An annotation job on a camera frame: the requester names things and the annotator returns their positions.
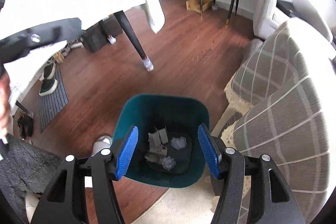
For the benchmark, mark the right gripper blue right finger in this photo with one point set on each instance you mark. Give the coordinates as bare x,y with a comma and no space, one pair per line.
210,150

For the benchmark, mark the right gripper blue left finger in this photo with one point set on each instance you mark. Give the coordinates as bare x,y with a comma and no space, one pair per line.
122,152

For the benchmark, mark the white red cardboard package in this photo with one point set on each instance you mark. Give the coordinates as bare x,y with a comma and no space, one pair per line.
157,146

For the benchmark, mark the dark green trash bin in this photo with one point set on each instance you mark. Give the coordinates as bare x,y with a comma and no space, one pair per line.
168,153

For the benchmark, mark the person's left hand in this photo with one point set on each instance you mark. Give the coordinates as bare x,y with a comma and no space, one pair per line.
5,108

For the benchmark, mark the grey striped door mat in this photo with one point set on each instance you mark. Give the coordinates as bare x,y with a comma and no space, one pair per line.
49,106

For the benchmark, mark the grey checked tablecloth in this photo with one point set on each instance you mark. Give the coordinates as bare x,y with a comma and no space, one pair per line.
284,95

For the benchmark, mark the black table leg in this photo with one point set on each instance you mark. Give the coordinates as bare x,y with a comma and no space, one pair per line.
128,29

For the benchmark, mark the cardboard box on floor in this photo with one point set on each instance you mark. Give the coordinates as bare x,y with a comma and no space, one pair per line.
195,5

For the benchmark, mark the grey armchair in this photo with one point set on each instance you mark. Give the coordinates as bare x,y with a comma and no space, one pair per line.
270,14

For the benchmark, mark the black handbag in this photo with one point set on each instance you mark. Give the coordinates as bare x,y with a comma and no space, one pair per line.
287,8

